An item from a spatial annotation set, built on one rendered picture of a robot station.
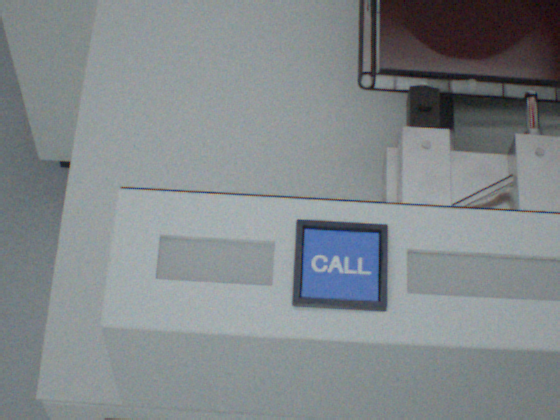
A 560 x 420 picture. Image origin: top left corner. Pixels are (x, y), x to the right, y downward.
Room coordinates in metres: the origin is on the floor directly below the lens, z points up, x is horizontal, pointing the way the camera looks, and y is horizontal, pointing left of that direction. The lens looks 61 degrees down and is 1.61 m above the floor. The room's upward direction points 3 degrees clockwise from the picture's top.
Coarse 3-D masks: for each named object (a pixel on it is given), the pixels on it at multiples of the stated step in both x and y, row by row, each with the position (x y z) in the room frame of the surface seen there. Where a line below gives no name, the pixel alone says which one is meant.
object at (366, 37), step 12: (360, 0) 0.57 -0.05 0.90; (372, 0) 0.57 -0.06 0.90; (360, 12) 0.56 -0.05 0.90; (372, 12) 0.56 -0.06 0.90; (360, 24) 0.55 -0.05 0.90; (372, 24) 0.55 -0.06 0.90; (360, 36) 0.54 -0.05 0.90; (372, 36) 0.54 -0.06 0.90; (360, 48) 0.53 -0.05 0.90; (372, 48) 0.53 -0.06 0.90; (360, 60) 0.52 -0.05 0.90; (372, 60) 0.51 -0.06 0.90; (360, 72) 0.50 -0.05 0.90; (372, 72) 0.50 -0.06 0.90
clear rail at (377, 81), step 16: (368, 80) 0.50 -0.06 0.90; (384, 80) 0.50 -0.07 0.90; (400, 80) 0.50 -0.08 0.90; (416, 80) 0.50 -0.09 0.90; (432, 80) 0.50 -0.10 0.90; (448, 80) 0.50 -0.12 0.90; (464, 80) 0.50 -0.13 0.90; (480, 80) 0.50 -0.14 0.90; (496, 80) 0.51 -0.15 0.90; (464, 96) 0.49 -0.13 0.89; (480, 96) 0.49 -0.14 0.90; (496, 96) 0.49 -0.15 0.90; (512, 96) 0.49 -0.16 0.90; (528, 96) 0.49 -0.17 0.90; (544, 96) 0.50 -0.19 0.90
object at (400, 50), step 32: (384, 0) 0.57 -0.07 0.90; (416, 0) 0.58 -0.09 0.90; (448, 0) 0.58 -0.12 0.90; (480, 0) 0.58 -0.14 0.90; (512, 0) 0.58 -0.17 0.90; (544, 0) 0.59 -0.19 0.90; (384, 32) 0.54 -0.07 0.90; (416, 32) 0.55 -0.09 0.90; (448, 32) 0.55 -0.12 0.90; (480, 32) 0.55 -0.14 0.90; (512, 32) 0.55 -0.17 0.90; (544, 32) 0.55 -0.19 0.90; (384, 64) 0.51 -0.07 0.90; (416, 64) 0.52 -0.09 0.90; (448, 64) 0.52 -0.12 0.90; (480, 64) 0.52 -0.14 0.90; (512, 64) 0.52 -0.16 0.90; (544, 64) 0.52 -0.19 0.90
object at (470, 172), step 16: (384, 160) 0.45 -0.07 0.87; (464, 160) 0.45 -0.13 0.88; (480, 160) 0.45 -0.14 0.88; (496, 160) 0.45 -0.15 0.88; (384, 176) 0.44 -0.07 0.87; (464, 176) 0.44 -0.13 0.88; (480, 176) 0.44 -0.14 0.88; (496, 176) 0.44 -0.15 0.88; (384, 192) 0.42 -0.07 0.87; (464, 192) 0.42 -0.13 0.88
